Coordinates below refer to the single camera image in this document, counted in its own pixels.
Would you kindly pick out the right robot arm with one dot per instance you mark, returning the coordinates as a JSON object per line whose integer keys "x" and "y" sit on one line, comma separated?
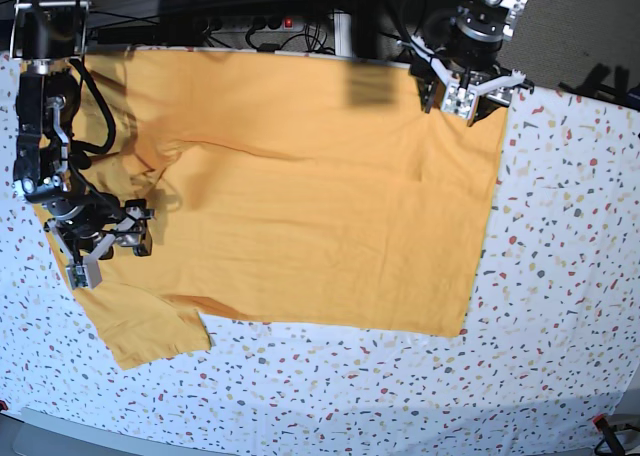
{"x": 48, "y": 39}

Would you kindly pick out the red-tipped clamp right corner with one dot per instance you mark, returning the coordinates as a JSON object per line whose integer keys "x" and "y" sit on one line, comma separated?
{"x": 609, "y": 444}

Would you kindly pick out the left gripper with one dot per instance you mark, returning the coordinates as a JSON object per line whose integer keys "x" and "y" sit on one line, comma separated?
{"x": 456, "y": 52}

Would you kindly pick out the yellow T-shirt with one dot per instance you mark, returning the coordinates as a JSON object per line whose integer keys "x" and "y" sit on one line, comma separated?
{"x": 286, "y": 189}

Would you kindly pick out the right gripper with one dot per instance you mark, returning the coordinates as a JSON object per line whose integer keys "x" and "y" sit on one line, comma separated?
{"x": 96, "y": 224}

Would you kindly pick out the terrazzo patterned tablecloth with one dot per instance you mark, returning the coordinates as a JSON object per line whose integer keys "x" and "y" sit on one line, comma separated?
{"x": 550, "y": 338}

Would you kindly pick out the white metal pole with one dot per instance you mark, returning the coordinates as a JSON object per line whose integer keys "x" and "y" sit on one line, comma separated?
{"x": 342, "y": 34}

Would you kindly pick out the white power strip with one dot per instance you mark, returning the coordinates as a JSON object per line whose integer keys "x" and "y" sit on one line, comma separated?
{"x": 243, "y": 23}

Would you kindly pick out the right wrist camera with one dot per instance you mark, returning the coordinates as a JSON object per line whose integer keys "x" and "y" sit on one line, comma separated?
{"x": 83, "y": 275}

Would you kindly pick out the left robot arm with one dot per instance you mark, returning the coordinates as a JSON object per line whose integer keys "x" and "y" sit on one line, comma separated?
{"x": 477, "y": 19}

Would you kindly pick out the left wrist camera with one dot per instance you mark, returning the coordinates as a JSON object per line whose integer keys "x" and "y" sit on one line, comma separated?
{"x": 460, "y": 101}

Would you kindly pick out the black table clamp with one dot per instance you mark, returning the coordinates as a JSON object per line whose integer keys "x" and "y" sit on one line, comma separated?
{"x": 268, "y": 47}

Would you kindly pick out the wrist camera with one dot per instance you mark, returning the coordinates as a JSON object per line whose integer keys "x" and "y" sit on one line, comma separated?
{"x": 83, "y": 275}
{"x": 460, "y": 101}

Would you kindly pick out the black camera stand pole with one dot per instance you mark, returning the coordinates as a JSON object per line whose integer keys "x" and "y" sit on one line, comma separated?
{"x": 365, "y": 16}

